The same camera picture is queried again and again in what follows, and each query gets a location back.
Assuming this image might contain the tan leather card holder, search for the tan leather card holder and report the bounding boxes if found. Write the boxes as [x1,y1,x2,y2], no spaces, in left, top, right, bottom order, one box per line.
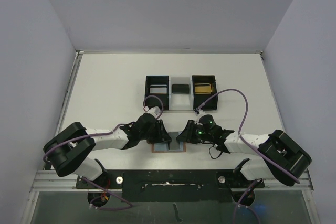
[152,132,186,153]

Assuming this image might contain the white bin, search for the white bin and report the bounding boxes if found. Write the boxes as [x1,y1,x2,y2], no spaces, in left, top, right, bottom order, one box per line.
[169,76,193,111]

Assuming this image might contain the black bin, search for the black bin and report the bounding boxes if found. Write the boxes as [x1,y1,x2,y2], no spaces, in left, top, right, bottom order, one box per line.
[192,75,217,109]
[144,76,170,111]

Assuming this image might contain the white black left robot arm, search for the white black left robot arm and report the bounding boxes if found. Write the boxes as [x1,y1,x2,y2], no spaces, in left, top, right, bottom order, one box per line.
[43,113,172,188]

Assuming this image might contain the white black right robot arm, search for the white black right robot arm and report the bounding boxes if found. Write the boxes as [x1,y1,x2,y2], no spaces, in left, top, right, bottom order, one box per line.
[176,119,312,187]

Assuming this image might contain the dark card right sleeve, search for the dark card right sleeve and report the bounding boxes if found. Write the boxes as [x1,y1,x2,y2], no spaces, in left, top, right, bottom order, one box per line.
[169,140,181,151]

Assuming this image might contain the silver card in bin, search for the silver card in bin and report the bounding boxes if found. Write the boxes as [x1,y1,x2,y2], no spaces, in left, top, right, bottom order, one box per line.
[149,84,167,94]

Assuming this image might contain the gold card in bin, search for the gold card in bin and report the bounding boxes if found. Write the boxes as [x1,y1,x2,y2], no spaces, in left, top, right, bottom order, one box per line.
[194,83,212,94]

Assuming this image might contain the black card in bin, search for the black card in bin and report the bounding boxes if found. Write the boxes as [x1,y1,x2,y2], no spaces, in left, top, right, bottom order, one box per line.
[172,83,190,94]

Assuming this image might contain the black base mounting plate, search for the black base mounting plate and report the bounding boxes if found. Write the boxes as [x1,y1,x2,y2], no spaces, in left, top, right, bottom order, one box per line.
[76,168,265,204]

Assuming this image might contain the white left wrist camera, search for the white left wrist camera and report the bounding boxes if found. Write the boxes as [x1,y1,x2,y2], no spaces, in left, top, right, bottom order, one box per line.
[147,106,161,118]

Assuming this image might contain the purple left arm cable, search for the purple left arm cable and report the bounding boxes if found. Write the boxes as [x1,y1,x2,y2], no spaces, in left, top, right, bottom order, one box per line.
[43,95,165,211]

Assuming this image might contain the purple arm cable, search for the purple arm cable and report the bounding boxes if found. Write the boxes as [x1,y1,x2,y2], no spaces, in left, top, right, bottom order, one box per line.
[194,89,301,224]
[43,95,165,211]

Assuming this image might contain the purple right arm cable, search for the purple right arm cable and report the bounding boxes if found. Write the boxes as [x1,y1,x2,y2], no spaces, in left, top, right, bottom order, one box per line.
[194,89,301,224]

